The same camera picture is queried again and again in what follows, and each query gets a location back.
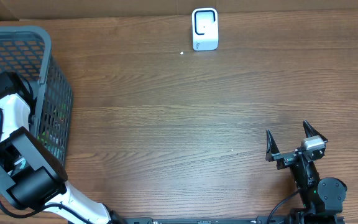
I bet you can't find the white barcode scanner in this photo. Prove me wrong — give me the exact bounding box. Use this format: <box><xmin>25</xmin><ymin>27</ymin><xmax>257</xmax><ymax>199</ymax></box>
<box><xmin>191</xmin><ymin>7</ymin><xmax>219</xmax><ymax>51</ymax></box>

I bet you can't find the grey plastic shopping basket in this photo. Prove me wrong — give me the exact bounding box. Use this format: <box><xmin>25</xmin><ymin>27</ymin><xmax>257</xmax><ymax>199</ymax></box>
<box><xmin>0</xmin><ymin>26</ymin><xmax>74</xmax><ymax>164</ymax></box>

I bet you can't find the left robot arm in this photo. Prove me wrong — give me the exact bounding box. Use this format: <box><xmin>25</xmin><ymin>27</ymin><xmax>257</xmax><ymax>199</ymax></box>
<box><xmin>0</xmin><ymin>72</ymin><xmax>119</xmax><ymax>223</ymax></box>

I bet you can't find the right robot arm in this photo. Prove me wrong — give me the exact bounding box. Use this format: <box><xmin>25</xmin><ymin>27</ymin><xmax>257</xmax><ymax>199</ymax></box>
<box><xmin>264</xmin><ymin>120</ymin><xmax>347</xmax><ymax>223</ymax></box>

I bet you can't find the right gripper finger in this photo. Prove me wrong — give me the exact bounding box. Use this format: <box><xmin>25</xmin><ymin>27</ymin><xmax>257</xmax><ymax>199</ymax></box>
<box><xmin>303</xmin><ymin>120</ymin><xmax>328</xmax><ymax>143</ymax></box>
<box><xmin>265</xmin><ymin>129</ymin><xmax>280</xmax><ymax>162</ymax></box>

